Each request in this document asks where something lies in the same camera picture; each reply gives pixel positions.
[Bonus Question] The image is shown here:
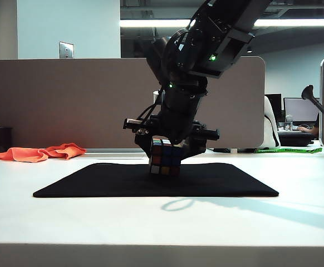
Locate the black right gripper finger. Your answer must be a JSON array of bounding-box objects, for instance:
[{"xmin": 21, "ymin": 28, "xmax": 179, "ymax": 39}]
[
  {"xmin": 181, "ymin": 137, "xmax": 208, "ymax": 160},
  {"xmin": 135, "ymin": 133, "xmax": 154, "ymax": 160}
]

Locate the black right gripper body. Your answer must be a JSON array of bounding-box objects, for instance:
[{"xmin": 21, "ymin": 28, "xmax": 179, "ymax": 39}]
[{"xmin": 122, "ymin": 117, "xmax": 222, "ymax": 140}]

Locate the multicoloured puzzle cube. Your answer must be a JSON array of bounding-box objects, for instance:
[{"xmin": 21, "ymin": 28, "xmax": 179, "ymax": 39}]
[{"xmin": 149, "ymin": 137, "xmax": 184, "ymax": 177}]

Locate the black mouse pad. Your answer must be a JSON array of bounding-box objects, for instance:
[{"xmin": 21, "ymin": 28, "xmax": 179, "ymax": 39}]
[{"xmin": 32, "ymin": 162, "xmax": 279, "ymax": 199}]

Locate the white chair back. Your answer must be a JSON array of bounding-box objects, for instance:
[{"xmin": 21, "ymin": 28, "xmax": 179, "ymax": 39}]
[{"xmin": 264, "ymin": 96, "xmax": 281, "ymax": 148}]

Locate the dark narrow computer monitor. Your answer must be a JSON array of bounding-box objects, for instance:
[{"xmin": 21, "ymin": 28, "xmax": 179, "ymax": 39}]
[{"xmin": 267, "ymin": 93, "xmax": 282, "ymax": 120}]

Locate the green tape strip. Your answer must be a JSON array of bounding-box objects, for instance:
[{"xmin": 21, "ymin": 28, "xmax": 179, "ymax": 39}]
[{"xmin": 255, "ymin": 147, "xmax": 323, "ymax": 154}]

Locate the black carrying case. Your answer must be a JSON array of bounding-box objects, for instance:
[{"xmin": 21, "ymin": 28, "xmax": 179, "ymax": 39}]
[{"xmin": 277, "ymin": 132, "xmax": 315, "ymax": 147}]

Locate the grey desk divider panel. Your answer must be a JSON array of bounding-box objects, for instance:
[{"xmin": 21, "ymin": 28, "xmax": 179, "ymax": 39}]
[{"xmin": 0, "ymin": 56, "xmax": 266, "ymax": 150}]

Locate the wide computer monitor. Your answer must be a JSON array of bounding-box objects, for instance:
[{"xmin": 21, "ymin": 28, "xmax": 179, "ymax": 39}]
[{"xmin": 283, "ymin": 97, "xmax": 320, "ymax": 123}]

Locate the seated person in blue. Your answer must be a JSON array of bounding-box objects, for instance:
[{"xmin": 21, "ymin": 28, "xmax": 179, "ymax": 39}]
[{"xmin": 297, "ymin": 111, "xmax": 321, "ymax": 140}]

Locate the black pole with cup end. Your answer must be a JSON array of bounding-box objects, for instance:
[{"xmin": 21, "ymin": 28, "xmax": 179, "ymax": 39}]
[{"xmin": 301, "ymin": 85, "xmax": 324, "ymax": 126}]

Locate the orange cloth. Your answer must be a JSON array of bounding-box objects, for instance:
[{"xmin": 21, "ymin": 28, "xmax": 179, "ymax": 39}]
[{"xmin": 0, "ymin": 143, "xmax": 87, "ymax": 164}]

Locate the long ceiling light strip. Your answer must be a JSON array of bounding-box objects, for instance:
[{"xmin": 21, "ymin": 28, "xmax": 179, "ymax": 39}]
[{"xmin": 120, "ymin": 18, "xmax": 324, "ymax": 28}]

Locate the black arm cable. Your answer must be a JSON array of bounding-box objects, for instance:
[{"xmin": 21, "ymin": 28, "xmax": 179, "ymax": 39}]
[{"xmin": 136, "ymin": 83, "xmax": 168, "ymax": 125}]

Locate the metal wall switch plate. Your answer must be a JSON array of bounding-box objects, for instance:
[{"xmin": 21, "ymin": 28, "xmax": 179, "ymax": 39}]
[{"xmin": 58, "ymin": 41, "xmax": 75, "ymax": 60}]

